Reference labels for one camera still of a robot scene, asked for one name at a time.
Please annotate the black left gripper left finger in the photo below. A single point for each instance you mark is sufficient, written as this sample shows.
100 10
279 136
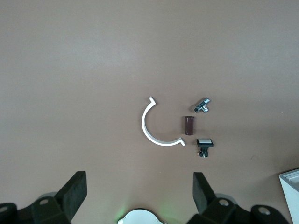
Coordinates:
72 193

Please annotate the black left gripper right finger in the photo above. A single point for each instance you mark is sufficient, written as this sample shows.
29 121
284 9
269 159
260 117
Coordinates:
203 193

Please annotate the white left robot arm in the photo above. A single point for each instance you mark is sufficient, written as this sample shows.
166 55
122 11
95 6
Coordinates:
140 218

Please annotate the black white rectangular push button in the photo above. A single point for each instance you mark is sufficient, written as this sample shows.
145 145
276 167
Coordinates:
205 142

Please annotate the white drawer cabinet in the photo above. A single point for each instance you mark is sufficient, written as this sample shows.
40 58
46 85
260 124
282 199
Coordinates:
292 200

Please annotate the brown terminal block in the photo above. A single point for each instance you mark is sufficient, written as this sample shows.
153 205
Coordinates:
189 126

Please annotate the chrome valve fitting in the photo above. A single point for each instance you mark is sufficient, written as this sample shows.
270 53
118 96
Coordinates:
201 105

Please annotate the white semicircular pipe clamp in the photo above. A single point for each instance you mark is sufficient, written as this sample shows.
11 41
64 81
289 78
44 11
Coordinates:
143 121

